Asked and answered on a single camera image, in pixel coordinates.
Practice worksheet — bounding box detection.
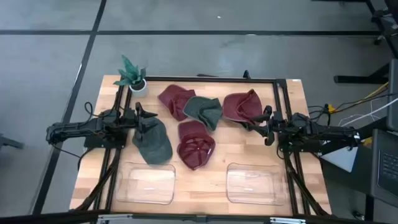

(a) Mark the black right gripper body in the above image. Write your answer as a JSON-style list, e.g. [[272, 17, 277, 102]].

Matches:
[[264, 105, 285, 146]]

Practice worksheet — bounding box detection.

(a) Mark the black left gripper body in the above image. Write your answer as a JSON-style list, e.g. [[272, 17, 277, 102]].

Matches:
[[123, 101, 146, 141]]

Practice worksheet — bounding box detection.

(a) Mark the maroon cap with buckle strap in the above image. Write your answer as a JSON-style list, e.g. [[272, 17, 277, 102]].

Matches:
[[221, 88, 264, 130]]

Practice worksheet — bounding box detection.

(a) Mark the green cap smooth crown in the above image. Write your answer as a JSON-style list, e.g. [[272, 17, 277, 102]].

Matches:
[[132, 117, 174, 166]]

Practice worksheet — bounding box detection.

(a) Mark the maroon corduroy cap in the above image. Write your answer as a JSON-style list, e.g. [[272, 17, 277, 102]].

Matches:
[[176, 120, 216, 171], [157, 83, 197, 122]]

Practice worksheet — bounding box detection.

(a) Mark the green plant in white pot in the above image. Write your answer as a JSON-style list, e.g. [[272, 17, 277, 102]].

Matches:
[[113, 54, 149, 98]]

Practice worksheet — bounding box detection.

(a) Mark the clear plastic bin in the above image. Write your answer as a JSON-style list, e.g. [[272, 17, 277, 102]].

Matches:
[[226, 162, 287, 207], [115, 161, 177, 205]]

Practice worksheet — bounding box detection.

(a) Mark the white paper sheet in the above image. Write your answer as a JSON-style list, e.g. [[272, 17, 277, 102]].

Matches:
[[320, 145, 358, 174]]

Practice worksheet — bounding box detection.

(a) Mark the black crossbeam with silver brackets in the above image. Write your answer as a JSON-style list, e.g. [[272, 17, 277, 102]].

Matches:
[[0, 210, 398, 224]]

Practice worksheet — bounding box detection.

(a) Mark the black desk leg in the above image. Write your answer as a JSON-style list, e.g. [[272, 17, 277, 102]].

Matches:
[[334, 62, 391, 85]]

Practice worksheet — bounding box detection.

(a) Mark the dark grey laptop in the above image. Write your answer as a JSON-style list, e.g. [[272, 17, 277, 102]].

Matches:
[[369, 129, 398, 206]]

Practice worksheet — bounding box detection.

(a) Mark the dark monitor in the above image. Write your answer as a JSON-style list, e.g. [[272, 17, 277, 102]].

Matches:
[[387, 58, 398, 131]]

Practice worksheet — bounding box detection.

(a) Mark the grey chair foot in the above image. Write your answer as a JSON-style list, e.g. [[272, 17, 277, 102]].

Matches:
[[0, 133, 24, 150]]

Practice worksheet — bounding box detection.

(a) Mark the black furniture base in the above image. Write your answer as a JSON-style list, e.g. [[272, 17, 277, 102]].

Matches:
[[365, 0, 398, 58]]

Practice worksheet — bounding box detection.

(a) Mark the black cable bundle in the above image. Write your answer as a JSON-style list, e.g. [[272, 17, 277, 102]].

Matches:
[[307, 93, 389, 123]]

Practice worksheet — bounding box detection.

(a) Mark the black cable loop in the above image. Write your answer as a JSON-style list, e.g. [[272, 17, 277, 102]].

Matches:
[[83, 101, 94, 118]]

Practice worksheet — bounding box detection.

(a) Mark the black aluminium table frame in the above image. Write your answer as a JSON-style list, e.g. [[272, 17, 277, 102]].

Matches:
[[74, 70, 332, 218]]

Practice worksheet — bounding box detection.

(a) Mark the yellow cable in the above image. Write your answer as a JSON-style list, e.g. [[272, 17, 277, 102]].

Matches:
[[326, 81, 389, 113]]

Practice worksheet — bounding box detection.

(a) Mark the thin black cable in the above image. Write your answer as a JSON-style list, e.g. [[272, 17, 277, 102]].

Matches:
[[51, 141, 91, 170]]

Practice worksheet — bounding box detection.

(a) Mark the white cable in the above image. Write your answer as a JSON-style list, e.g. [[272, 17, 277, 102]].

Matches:
[[338, 98, 398, 127]]

